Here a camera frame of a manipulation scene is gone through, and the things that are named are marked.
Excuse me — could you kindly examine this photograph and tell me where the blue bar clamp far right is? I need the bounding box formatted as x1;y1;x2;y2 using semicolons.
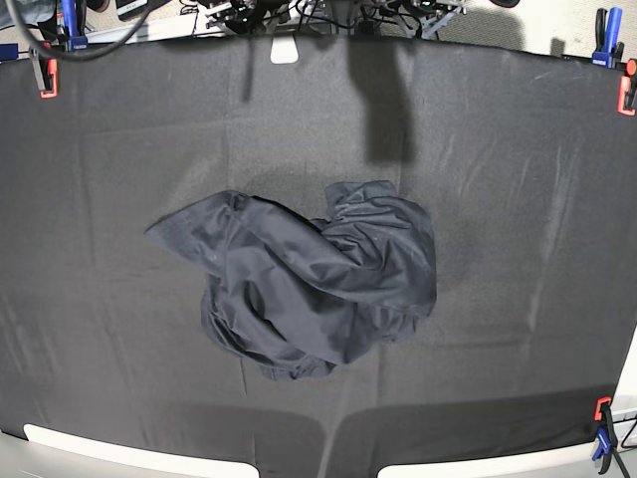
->
591;7;624;69

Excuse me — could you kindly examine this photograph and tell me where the dark navy t-shirt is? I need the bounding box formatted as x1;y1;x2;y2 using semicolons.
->
145;180;437;380

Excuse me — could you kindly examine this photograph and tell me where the blue bar clamp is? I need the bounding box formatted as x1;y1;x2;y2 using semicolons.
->
591;7;624;69
60;0;89;52

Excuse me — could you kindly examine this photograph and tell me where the black table cover cloth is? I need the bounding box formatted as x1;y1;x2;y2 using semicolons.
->
1;37;636;477

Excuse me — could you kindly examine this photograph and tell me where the white tab at table edge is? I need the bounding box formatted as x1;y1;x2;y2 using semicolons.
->
270;35;300;65

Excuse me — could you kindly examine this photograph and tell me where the blue bar clamp far left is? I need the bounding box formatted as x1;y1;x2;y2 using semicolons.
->
60;0;89;52

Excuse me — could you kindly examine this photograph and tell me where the thick black looping cable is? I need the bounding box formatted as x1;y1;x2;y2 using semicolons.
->
4;0;165;63

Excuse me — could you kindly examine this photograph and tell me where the orange clamp far right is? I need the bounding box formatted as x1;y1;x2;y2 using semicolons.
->
617;58;636;117

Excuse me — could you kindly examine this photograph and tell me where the blue orange clamp near right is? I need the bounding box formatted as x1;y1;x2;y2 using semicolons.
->
591;396;631;478

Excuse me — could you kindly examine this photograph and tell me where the orange clamp far left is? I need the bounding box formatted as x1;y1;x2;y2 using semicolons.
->
29;48;59;99

